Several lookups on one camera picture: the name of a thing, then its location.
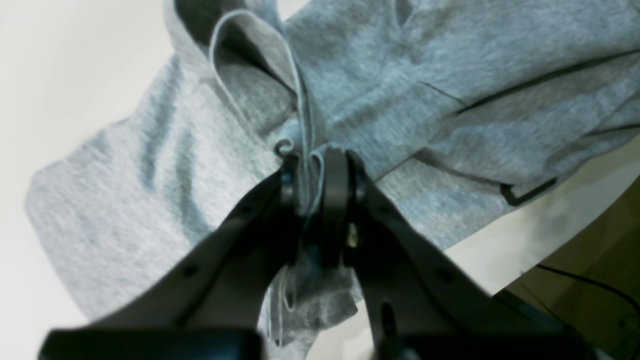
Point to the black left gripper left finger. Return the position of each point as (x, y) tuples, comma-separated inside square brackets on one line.
[(207, 307)]

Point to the grey T-shirt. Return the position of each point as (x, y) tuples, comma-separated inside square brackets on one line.
[(460, 109)]

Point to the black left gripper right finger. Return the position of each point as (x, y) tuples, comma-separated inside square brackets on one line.
[(420, 305)]

